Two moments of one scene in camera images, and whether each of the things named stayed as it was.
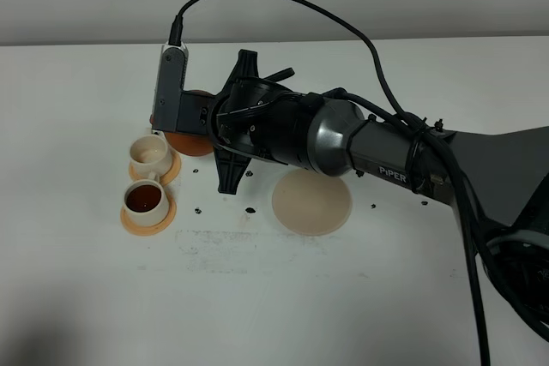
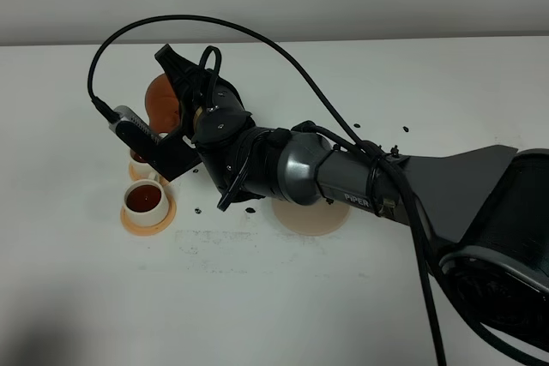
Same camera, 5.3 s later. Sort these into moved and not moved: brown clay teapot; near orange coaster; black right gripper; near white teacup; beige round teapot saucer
Moved: brown clay teapot; black right gripper
Not moved: near white teacup; beige round teapot saucer; near orange coaster
